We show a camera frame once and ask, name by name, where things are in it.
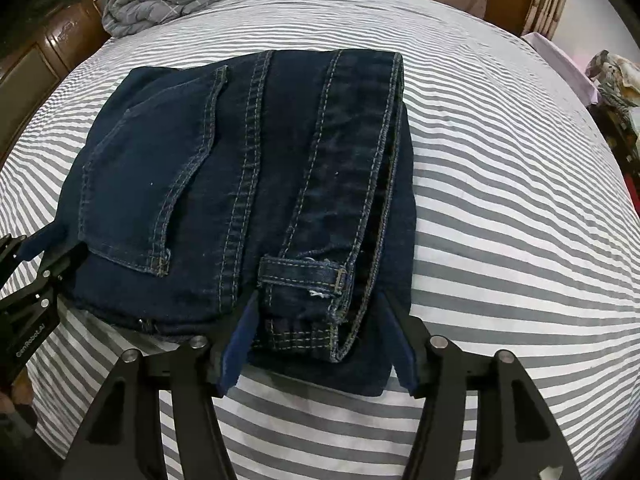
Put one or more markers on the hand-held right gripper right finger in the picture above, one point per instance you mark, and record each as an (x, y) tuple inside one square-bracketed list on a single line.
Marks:
[(402, 347)]

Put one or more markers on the person's left hand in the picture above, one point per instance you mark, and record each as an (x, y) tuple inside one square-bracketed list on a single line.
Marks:
[(17, 400)]

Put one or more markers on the lilac cloth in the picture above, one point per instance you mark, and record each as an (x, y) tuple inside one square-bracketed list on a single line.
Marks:
[(560, 60)]

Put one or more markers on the dark blue denim pants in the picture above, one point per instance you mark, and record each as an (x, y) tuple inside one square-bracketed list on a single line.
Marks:
[(240, 185)]

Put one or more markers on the brown wooden headboard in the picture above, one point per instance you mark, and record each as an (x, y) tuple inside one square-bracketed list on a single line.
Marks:
[(45, 45)]

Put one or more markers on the pile of mixed clutter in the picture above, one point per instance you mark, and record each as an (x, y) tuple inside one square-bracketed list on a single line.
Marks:
[(617, 85)]

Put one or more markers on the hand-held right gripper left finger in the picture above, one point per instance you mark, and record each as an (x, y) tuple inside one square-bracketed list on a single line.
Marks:
[(235, 350)]

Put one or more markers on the grey white striped bed sheet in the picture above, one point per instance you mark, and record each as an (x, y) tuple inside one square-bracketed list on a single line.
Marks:
[(500, 260)]

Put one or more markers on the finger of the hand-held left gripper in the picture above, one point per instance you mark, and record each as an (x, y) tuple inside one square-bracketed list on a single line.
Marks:
[(60, 267), (10, 252)]

